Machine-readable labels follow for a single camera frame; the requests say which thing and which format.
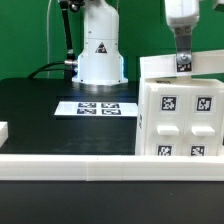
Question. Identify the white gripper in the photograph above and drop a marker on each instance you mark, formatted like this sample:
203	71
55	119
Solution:
181	17

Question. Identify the white cabinet top block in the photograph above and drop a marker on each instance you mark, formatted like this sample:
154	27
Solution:
205	62

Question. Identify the white cabinet body box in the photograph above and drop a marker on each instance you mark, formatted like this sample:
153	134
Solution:
143	104

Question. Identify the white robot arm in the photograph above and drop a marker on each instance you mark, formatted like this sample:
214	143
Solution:
100	63

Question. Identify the white marker sheet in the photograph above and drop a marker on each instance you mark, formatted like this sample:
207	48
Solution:
105	109

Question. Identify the white fence frame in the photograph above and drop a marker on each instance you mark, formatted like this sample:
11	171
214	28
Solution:
110	168

